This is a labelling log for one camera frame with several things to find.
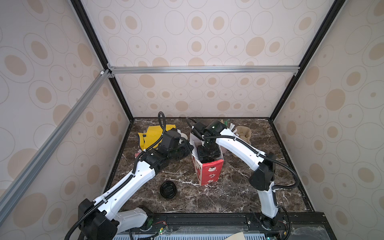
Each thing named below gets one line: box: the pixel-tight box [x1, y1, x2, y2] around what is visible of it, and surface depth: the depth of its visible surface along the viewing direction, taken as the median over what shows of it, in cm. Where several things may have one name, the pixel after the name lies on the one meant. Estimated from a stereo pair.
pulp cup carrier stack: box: [236, 125, 252, 146], surface depth 102 cm
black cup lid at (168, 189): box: [159, 180, 177, 199], surface depth 82 cm
